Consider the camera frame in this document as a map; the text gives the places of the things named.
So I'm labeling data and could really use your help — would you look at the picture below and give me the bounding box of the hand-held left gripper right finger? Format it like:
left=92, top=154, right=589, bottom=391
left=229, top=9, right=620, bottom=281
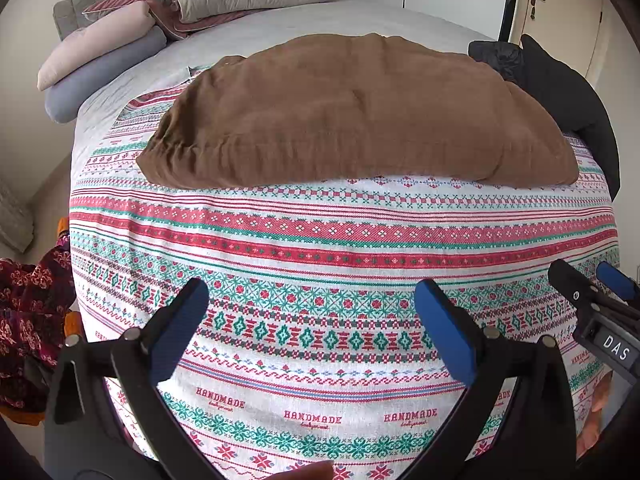
left=400, top=279, right=578, bottom=480

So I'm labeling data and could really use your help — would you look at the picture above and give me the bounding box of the blue-grey pillow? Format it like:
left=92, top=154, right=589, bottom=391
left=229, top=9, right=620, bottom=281
left=44, top=27, right=168, bottom=124

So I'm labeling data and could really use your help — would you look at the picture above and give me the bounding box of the striped patterned blanket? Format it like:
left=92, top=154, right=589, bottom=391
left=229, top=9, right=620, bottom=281
left=69, top=65, right=621, bottom=480

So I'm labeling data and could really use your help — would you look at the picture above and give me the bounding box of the red floral cloth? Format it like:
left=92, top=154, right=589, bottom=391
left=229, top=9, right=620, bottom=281
left=0, top=232, right=76, bottom=413

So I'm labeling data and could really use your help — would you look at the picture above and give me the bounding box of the bed with grey sheet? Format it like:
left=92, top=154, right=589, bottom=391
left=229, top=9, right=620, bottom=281
left=42, top=0, right=623, bottom=480

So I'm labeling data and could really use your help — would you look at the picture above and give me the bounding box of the striped maroon pillow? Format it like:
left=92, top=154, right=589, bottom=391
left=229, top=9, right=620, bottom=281
left=82, top=0, right=251, bottom=41

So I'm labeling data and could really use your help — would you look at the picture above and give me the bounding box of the beige textured cloth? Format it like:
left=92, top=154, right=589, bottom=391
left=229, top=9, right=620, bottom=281
left=0, top=180, right=36, bottom=253

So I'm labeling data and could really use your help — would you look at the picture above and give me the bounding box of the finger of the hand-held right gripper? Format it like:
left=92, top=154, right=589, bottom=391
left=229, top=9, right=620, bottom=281
left=595, top=261, right=640, bottom=311
left=547, top=259, right=603, bottom=312

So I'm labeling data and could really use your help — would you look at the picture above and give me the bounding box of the black cloth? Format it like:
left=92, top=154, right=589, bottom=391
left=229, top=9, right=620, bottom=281
left=520, top=34, right=621, bottom=196

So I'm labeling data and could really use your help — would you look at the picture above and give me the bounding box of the dark quilted jacket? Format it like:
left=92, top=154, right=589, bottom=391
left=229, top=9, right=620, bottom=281
left=468, top=40, right=526, bottom=83

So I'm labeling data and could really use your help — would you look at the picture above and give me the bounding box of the person's right hand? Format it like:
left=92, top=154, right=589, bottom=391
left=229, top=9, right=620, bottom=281
left=575, top=374, right=617, bottom=461

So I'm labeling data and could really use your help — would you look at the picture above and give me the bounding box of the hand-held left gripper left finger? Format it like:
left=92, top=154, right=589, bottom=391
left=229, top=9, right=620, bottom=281
left=44, top=277, right=228, bottom=480

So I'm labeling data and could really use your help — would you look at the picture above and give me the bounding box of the pink pillow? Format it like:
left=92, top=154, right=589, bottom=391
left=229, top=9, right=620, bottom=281
left=37, top=1, right=156, bottom=92

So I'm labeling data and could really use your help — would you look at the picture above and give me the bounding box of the cream door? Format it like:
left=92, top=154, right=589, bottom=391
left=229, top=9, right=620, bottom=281
left=510, top=0, right=606, bottom=76

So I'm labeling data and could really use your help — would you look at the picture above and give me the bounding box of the brown coat with fur collar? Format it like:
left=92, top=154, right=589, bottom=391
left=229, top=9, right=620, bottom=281
left=136, top=32, right=581, bottom=191

